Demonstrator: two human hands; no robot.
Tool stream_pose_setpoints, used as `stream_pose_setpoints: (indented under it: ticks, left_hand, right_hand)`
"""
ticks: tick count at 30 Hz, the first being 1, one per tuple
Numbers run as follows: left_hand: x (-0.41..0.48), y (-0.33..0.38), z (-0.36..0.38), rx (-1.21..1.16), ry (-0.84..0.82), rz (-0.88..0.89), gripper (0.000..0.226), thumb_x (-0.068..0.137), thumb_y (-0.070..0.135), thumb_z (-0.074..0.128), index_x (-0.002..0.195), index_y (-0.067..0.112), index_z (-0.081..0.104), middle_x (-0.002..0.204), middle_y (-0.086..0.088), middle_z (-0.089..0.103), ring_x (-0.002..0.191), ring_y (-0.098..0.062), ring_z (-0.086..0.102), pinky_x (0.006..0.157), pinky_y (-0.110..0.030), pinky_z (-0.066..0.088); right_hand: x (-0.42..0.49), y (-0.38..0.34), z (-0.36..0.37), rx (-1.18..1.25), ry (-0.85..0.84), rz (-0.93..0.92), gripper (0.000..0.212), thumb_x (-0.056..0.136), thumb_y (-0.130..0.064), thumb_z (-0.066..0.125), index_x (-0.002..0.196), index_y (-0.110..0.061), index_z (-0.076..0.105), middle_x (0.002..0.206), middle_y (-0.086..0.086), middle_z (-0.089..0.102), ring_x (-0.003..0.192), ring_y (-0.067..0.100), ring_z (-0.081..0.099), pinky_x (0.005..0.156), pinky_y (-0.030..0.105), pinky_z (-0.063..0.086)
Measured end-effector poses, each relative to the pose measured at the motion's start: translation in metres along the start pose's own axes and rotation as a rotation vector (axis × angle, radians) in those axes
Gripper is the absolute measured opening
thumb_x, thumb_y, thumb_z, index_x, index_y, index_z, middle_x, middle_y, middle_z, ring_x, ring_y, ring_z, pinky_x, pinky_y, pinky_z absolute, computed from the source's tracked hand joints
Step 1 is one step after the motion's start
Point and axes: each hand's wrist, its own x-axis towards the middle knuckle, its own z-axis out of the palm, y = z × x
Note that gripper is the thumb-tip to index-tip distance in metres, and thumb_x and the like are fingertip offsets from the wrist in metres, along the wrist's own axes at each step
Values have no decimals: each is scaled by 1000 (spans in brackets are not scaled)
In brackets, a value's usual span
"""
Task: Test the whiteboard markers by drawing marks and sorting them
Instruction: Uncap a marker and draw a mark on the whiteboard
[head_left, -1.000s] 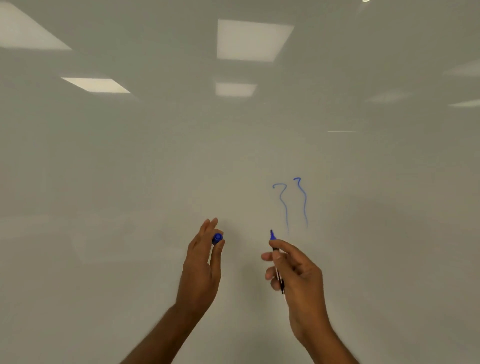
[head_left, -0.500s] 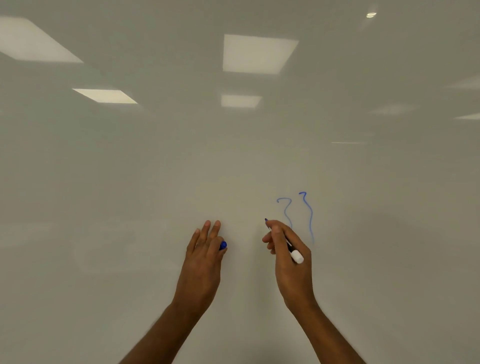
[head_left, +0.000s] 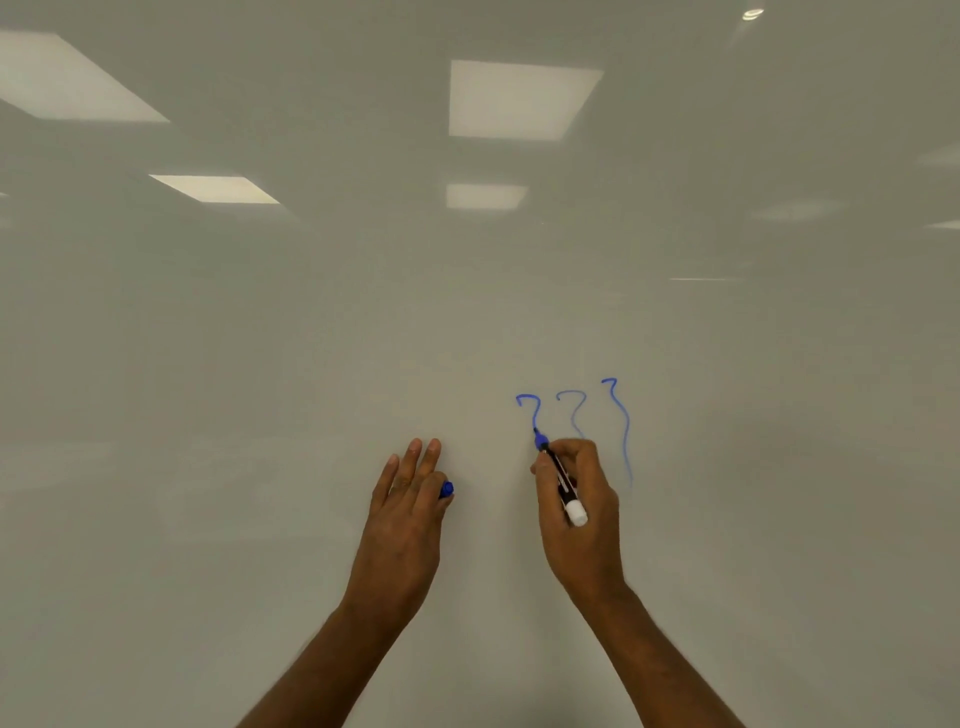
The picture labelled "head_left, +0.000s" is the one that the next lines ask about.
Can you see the person's left little finger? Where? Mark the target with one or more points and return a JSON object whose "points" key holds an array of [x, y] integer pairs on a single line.
{"points": [[385, 484]]}

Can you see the person's right forearm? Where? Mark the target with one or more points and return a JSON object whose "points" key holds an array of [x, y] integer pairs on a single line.
{"points": [[652, 660]]}

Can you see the blue whiteboard marker pen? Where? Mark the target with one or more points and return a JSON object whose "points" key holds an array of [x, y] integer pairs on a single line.
{"points": [[564, 484]]}

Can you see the white glossy whiteboard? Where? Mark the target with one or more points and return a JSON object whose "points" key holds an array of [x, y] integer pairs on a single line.
{"points": [[225, 337]]}

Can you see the person's left hand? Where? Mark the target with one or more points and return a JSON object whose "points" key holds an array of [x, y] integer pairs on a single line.
{"points": [[397, 547]]}

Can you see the person's left forearm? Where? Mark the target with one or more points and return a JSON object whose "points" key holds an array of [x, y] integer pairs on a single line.
{"points": [[330, 667]]}

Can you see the person's left middle finger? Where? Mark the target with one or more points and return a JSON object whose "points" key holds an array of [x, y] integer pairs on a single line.
{"points": [[430, 459]]}

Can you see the person's right hand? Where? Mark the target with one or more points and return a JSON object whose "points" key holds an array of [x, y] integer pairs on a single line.
{"points": [[589, 547]]}

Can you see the person's right thumb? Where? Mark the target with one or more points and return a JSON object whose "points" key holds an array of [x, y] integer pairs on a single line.
{"points": [[541, 472]]}

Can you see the person's left thumb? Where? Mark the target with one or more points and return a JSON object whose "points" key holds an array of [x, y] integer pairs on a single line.
{"points": [[433, 504]]}

